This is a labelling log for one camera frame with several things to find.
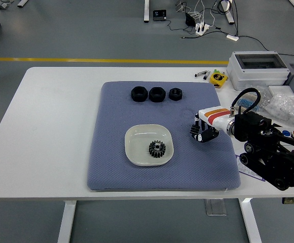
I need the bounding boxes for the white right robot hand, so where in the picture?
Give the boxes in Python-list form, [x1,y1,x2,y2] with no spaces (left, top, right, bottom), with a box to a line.
[189,107,233,144]

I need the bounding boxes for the small black gear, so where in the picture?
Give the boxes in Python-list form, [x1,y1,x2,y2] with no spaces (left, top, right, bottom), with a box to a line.
[189,123,201,135]

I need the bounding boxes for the large black bevel gear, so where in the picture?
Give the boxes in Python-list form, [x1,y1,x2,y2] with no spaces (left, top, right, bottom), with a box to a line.
[148,140,167,159]

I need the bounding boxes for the small black hex nut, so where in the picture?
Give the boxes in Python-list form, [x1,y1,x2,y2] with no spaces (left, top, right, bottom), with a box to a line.
[168,87,183,101]

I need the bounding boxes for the large black hex nut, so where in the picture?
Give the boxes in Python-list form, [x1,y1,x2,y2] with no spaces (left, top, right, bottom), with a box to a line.
[131,86,148,103]
[149,87,166,103]

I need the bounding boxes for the flat white box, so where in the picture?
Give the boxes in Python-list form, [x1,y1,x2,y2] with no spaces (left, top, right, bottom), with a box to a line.
[267,85,294,101]

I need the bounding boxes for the blue resistor tape reel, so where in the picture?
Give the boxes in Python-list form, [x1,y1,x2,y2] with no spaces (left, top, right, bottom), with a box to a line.
[237,92,263,112]

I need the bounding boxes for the yellow tape measure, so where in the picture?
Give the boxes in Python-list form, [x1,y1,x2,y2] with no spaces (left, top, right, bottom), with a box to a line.
[209,72,229,88]

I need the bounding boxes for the purple-edged label card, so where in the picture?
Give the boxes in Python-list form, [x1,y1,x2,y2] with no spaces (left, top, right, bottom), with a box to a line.
[235,153,266,183]

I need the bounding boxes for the clear bag of small parts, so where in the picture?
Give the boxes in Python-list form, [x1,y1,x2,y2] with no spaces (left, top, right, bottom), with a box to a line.
[245,85,273,102]

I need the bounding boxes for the clear bag of white parts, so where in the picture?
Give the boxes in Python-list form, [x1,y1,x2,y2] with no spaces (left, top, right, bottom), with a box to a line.
[263,92,294,128]

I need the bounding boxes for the white push button panel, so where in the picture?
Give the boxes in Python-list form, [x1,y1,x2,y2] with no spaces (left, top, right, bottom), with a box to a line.
[273,126,294,147]

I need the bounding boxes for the white square plate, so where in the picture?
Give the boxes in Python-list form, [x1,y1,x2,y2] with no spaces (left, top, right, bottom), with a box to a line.
[124,124,174,167]

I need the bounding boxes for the white power strip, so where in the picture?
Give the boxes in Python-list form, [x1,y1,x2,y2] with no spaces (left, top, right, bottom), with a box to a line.
[195,22,210,35]

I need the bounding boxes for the black power adapter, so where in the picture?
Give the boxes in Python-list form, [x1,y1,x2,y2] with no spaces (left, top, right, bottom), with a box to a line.
[185,12,196,27]

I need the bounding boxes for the blue-grey quilted mat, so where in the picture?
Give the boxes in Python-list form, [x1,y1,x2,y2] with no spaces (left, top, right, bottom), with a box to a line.
[87,80,241,192]

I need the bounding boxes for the black handheld device with screen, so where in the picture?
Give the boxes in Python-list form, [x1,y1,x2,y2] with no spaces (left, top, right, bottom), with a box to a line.
[153,9,167,22]

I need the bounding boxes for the grey electrical enclosure box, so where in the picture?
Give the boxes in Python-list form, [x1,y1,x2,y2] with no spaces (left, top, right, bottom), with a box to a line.
[226,51,291,91]

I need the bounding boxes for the long black floor cable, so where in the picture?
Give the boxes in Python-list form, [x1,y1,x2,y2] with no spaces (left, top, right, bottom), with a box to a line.
[238,35,294,63]

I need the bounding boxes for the clear acrylic bracket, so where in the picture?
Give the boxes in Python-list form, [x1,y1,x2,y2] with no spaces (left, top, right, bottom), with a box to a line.
[204,199,228,217]

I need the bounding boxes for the thin black device cable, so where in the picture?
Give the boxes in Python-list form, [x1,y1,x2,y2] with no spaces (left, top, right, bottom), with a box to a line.
[166,19,196,33]

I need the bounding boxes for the black cable bundle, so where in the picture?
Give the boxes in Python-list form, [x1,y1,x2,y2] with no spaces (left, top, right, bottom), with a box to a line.
[215,0,239,37]

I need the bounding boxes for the white cables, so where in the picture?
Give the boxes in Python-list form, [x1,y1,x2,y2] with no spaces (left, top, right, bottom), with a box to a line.
[193,0,217,28]

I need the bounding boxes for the grey metal floor bracket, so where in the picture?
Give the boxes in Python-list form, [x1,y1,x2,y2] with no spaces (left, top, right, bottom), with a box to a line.
[0,0,15,11]

